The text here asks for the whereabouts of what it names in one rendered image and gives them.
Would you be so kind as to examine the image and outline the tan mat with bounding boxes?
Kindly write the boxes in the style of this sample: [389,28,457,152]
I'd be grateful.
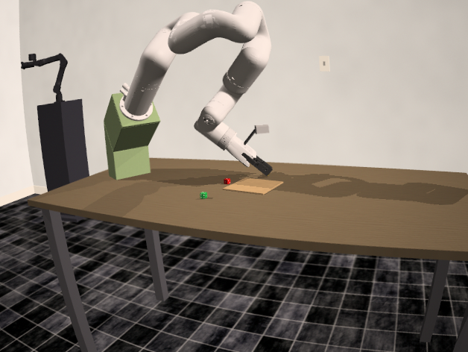
[223,178,283,195]

